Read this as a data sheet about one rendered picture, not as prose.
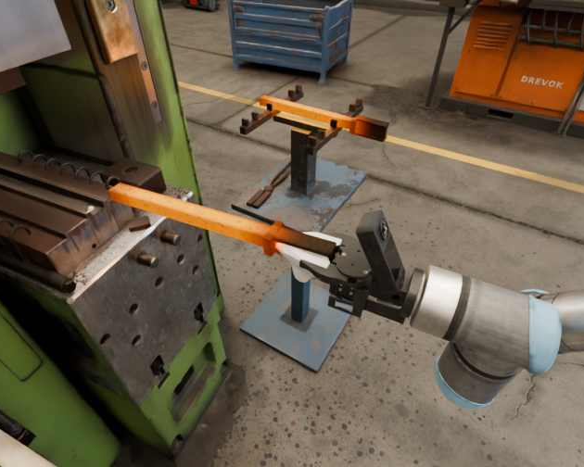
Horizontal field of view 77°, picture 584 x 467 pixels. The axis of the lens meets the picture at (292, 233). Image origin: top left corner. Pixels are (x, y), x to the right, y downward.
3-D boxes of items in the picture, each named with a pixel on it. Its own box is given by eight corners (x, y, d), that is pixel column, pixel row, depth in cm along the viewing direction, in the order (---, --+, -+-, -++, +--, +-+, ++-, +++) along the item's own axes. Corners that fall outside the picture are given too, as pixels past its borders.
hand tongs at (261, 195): (323, 128, 154) (323, 125, 153) (333, 130, 152) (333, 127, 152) (246, 205, 114) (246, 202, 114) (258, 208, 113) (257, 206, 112)
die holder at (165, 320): (218, 300, 121) (194, 190, 91) (138, 407, 95) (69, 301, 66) (93, 251, 138) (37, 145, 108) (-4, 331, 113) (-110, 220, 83)
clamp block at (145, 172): (169, 189, 91) (162, 167, 87) (146, 208, 86) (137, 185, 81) (132, 178, 95) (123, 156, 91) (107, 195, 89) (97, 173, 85)
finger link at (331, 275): (295, 274, 52) (356, 293, 49) (296, 266, 51) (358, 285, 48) (307, 252, 55) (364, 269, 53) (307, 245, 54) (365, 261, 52)
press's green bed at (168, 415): (232, 371, 152) (217, 301, 121) (176, 463, 127) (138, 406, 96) (129, 323, 169) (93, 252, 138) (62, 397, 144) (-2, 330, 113)
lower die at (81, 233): (134, 217, 83) (123, 186, 78) (61, 278, 70) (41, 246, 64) (10, 175, 96) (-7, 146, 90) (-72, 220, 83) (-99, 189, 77)
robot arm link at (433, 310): (458, 310, 43) (465, 258, 50) (416, 296, 45) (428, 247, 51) (436, 350, 49) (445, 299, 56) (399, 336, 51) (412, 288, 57)
